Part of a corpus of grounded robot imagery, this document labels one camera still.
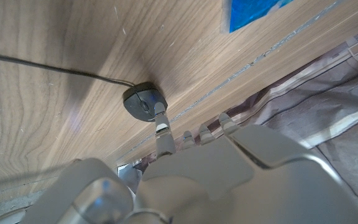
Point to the blue gel bag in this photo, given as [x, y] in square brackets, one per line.
[250, 12]

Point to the black computer mouse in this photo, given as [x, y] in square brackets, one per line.
[138, 101]

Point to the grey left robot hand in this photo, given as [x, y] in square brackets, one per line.
[228, 174]

